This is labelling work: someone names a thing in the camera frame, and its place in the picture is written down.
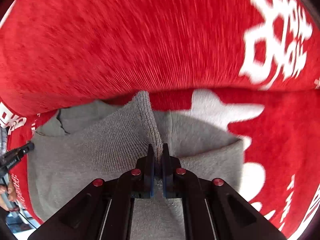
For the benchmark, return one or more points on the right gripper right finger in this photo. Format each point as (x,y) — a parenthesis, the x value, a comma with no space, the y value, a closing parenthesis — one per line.
(167,173)

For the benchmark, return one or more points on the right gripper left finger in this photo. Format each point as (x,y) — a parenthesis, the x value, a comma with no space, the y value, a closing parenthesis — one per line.
(149,173)

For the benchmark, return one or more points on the grey knit garment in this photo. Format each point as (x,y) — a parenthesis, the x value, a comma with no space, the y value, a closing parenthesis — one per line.
(100,141)

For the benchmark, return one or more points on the person's left hand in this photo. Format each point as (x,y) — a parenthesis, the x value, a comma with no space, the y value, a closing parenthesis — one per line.
(10,191)

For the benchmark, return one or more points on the red bedspread white characters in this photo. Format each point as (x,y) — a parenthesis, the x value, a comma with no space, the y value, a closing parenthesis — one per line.
(248,67)

